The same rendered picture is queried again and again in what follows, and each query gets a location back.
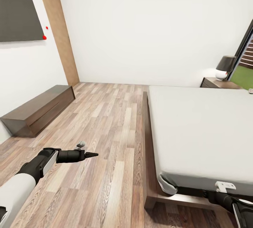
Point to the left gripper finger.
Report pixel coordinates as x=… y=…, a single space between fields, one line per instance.
x=89 y=154

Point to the bed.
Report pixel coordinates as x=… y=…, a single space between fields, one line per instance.
x=192 y=138

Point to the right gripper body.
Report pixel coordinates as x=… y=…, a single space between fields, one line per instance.
x=218 y=198

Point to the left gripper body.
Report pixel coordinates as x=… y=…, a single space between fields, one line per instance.
x=75 y=156

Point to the nightstand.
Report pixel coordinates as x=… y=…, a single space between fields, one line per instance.
x=210 y=82

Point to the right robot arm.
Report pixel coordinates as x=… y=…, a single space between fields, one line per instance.
x=242 y=209

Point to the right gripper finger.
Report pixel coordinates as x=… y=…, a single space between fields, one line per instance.
x=204 y=193

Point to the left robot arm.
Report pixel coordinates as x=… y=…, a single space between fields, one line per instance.
x=15 y=192

